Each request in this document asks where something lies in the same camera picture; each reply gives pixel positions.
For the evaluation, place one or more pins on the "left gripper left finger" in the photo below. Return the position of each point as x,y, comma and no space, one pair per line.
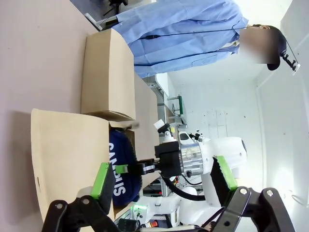
101,193

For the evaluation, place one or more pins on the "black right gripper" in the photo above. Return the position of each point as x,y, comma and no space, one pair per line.
169,158

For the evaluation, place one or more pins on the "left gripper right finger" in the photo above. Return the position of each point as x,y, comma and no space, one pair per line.
243,210

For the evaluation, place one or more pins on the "navy CAMPUS pencil case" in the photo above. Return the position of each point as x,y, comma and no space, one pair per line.
123,188

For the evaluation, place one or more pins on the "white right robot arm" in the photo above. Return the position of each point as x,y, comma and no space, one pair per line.
217,159

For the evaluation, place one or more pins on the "cardboard box with torn lid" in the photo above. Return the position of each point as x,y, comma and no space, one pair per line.
70,154

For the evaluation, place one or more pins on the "person in blue shirt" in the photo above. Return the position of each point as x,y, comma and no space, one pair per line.
183,33

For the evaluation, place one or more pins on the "black office chair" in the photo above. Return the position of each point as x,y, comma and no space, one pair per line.
116,4

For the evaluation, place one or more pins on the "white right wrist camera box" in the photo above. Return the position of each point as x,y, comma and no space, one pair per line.
161,125

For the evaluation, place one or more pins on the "black head-mounted camera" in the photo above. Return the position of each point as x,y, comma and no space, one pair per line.
292,63

